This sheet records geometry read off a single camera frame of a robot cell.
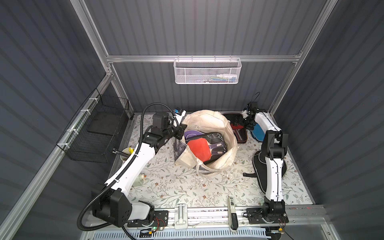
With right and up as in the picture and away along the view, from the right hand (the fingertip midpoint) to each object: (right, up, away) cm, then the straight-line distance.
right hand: (241, 124), depth 108 cm
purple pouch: (-36, -6, -17) cm, 41 cm away
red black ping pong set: (-2, -5, -3) cm, 6 cm away
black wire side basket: (-85, -6, -35) cm, 92 cm away
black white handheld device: (-16, -45, -37) cm, 61 cm away
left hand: (-38, -1, -32) cm, 49 cm away
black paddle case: (+5, -24, -19) cm, 31 cm away
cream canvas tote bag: (-26, +2, -26) cm, 36 cm away
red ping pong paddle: (-30, -15, -19) cm, 38 cm away
